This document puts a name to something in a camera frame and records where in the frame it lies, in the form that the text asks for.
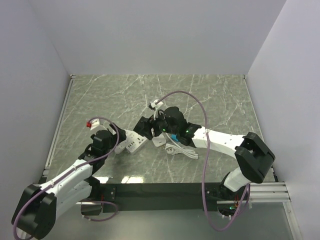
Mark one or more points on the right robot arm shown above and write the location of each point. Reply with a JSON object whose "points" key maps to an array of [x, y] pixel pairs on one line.
{"points": [[253, 156]]}

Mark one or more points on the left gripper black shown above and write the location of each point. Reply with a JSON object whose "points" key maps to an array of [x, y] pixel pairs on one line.
{"points": [[119, 132]]}

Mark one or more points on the blue plug adapter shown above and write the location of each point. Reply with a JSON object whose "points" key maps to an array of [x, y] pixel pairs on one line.
{"points": [[174, 138]]}

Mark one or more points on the small white power strip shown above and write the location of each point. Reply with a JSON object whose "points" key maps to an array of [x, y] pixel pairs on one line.
{"points": [[119, 148]]}

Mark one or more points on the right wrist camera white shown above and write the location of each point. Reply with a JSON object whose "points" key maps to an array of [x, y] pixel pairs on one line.
{"points": [[156, 105]]}

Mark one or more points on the black socket adapter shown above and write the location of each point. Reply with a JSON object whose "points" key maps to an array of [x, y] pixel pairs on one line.
{"points": [[142, 125]]}

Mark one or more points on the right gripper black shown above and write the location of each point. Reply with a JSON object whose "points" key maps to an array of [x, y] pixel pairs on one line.
{"points": [[161, 115]]}

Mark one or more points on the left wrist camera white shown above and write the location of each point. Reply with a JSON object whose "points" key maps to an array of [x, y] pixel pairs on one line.
{"points": [[95, 125]]}

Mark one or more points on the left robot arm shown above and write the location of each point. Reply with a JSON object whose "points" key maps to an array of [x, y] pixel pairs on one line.
{"points": [[41, 205]]}

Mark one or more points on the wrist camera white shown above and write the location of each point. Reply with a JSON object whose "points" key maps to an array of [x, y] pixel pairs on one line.
{"points": [[95, 125], [156, 105]]}

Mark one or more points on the black base bar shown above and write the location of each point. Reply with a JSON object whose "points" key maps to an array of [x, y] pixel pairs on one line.
{"points": [[156, 196]]}

